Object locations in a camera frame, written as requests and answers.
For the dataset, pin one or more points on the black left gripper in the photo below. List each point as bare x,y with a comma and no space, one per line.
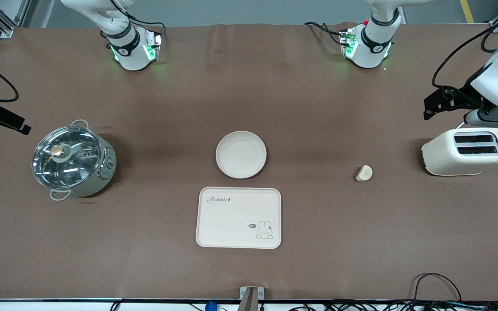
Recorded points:
466,96

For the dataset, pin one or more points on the small pale bun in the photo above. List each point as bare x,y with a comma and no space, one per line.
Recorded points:
364,173

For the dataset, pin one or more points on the round cream plate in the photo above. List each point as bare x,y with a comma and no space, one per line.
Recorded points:
240,155

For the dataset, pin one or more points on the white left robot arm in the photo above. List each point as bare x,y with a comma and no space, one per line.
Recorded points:
370,52

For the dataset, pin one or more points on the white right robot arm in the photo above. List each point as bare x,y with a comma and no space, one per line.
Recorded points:
132,56

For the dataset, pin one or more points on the silver base connector plate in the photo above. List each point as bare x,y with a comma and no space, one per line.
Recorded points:
156,43
346,43

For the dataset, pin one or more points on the cream rabbit print tray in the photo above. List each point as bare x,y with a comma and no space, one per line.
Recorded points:
240,218

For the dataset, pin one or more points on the cream two-slot toaster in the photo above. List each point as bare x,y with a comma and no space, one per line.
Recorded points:
448,155

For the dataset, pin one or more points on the glass pot lid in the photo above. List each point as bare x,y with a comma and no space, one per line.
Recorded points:
67,157

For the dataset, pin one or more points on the pale green cooking pot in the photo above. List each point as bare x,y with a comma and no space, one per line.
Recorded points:
102,172

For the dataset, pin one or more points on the brown table mat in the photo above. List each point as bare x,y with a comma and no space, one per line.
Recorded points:
318,108

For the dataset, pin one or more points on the blue round knob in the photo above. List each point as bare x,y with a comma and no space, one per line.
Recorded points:
211,306

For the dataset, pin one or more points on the metal mount bracket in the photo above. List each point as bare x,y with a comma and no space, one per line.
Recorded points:
251,296

